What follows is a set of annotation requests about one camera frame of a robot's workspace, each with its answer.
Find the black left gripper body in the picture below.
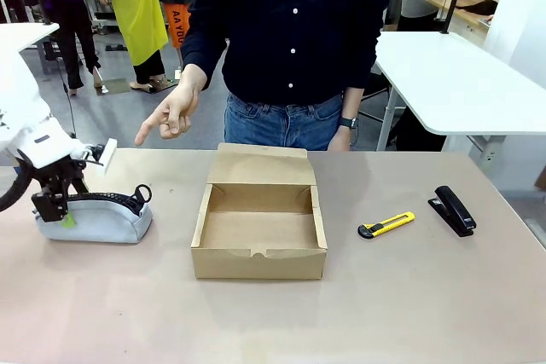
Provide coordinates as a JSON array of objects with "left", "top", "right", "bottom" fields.
[{"left": 33, "top": 158, "right": 87, "bottom": 199}]

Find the grey zippered pencil case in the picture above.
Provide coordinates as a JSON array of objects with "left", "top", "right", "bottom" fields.
[{"left": 35, "top": 183, "right": 154, "bottom": 245}]

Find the yellow black utility knife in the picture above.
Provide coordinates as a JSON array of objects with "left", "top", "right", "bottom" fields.
[{"left": 357, "top": 211, "right": 416, "bottom": 240}]

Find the person's left forearm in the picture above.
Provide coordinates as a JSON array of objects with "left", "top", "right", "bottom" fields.
[{"left": 339, "top": 84, "right": 367, "bottom": 120}]

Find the person's right forearm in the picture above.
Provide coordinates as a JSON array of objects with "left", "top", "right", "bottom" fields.
[{"left": 181, "top": 9, "right": 231, "bottom": 91}]

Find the brown cardboard box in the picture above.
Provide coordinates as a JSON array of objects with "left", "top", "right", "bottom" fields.
[{"left": 190, "top": 142, "right": 328, "bottom": 281}]

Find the person's right hand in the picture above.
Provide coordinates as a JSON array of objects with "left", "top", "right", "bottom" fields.
[{"left": 134, "top": 63, "right": 209, "bottom": 147}]

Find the person's left hand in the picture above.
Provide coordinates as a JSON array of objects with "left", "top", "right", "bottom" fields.
[{"left": 327, "top": 127, "right": 353, "bottom": 152}]

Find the square metal floor plate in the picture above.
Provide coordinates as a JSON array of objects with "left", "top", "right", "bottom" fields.
[{"left": 94, "top": 78, "right": 131, "bottom": 96}]

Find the dark floor plate under feet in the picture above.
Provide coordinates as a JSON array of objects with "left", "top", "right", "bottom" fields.
[{"left": 144, "top": 78, "right": 180, "bottom": 95}]

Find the small white side table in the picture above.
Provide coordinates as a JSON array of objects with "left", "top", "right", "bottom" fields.
[{"left": 0, "top": 22, "right": 61, "bottom": 53}]

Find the person in yellow apron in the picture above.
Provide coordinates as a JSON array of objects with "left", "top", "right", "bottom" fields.
[{"left": 96, "top": 0, "right": 171, "bottom": 93}]

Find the orange garment with black letters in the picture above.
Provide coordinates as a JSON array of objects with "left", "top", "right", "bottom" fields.
[{"left": 164, "top": 0, "right": 192, "bottom": 50}]

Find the person in navy shirt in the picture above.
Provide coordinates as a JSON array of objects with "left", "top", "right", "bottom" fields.
[{"left": 181, "top": 0, "right": 392, "bottom": 152}]

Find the black stapler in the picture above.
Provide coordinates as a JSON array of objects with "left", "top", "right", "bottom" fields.
[{"left": 427, "top": 185, "right": 478, "bottom": 238}]

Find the large white side table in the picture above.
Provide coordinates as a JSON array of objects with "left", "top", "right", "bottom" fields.
[{"left": 375, "top": 31, "right": 546, "bottom": 153}]

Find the wooden workbench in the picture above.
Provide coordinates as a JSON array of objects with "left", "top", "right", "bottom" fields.
[{"left": 425, "top": 0, "right": 498, "bottom": 33}]

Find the white partition panel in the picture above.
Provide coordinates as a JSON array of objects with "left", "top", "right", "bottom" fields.
[{"left": 484, "top": 0, "right": 546, "bottom": 96}]

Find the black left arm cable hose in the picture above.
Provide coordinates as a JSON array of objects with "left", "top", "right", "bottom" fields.
[{"left": 0, "top": 148, "right": 34, "bottom": 212}]

